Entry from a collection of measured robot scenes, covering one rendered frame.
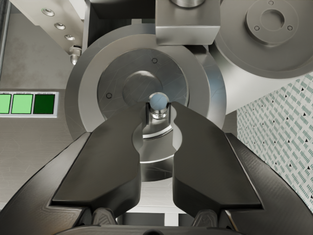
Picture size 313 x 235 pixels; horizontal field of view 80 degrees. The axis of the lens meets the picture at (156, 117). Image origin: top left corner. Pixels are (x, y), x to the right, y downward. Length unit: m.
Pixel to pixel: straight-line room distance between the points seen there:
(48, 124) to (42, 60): 1.61
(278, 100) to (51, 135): 0.51
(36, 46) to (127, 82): 2.11
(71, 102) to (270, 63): 0.19
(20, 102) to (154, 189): 0.43
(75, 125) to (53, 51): 1.98
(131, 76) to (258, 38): 0.12
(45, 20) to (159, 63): 0.38
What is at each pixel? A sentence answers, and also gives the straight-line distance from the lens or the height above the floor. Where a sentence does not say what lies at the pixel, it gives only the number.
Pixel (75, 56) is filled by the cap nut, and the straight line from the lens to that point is 0.58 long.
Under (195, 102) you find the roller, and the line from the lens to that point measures 0.16.
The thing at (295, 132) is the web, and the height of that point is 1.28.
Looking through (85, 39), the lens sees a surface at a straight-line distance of 0.21.
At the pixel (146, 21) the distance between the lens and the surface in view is 0.61.
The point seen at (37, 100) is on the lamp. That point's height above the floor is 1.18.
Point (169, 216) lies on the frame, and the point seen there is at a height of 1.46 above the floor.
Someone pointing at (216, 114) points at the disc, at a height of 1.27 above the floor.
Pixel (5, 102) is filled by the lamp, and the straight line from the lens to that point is 0.65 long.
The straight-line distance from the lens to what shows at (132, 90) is 0.15.
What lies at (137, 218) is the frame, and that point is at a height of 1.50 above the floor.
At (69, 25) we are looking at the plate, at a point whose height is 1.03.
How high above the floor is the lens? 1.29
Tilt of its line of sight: 9 degrees down
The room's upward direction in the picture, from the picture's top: 179 degrees counter-clockwise
